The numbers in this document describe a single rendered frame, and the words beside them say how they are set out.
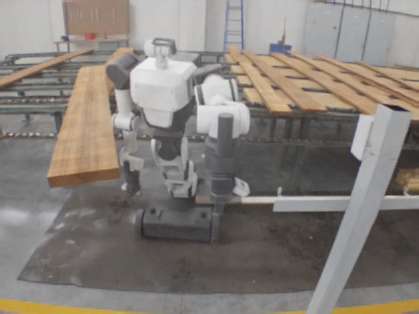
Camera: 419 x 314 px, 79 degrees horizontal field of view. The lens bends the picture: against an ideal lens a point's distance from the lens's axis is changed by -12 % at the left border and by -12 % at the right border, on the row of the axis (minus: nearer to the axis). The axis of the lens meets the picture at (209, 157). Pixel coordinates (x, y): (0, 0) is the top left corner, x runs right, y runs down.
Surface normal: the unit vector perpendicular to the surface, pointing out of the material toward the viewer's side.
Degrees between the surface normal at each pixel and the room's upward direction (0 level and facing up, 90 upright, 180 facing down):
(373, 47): 90
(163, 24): 88
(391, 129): 90
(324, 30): 90
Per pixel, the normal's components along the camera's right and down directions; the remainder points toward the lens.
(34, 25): 0.03, 0.44
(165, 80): -0.19, -0.10
